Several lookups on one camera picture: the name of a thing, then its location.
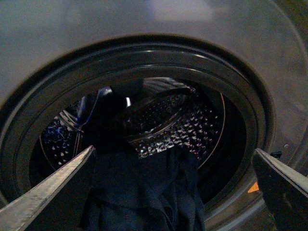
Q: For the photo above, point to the dark navy garment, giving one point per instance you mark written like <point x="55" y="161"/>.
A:
<point x="156" y="193"/>

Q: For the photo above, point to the steel perforated washer drum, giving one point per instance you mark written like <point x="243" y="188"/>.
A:
<point x="151" y="114"/>

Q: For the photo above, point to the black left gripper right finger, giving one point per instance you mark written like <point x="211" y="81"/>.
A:
<point x="284" y="190"/>

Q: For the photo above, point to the orange warning sticker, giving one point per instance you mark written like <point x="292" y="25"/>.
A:
<point x="254" y="188"/>

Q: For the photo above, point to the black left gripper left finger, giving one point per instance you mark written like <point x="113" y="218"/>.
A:
<point x="56" y="203"/>

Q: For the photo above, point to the grey front-load washing machine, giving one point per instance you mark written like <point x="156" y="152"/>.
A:
<point x="253" y="52"/>

